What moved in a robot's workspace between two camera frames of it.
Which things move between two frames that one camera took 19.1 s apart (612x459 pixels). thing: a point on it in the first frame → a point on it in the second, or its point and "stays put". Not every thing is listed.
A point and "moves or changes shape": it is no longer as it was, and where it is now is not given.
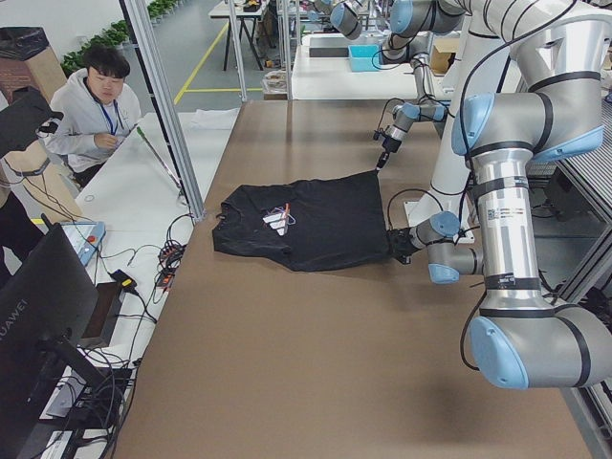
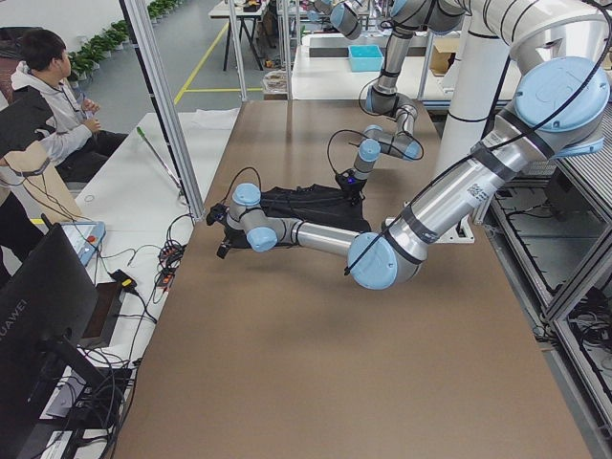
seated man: [93, 114] → [76, 144]
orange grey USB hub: [171, 251] stays put
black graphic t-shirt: [330, 220] moves or changes shape
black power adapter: [125, 281] stays put
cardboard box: [443, 54] stays put
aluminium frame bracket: [145, 39] stays put
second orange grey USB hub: [164, 280] stays put
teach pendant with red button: [84, 236] stays put
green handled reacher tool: [160, 161] stays put
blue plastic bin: [367, 57] stays put
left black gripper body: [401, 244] → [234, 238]
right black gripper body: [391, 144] → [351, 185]
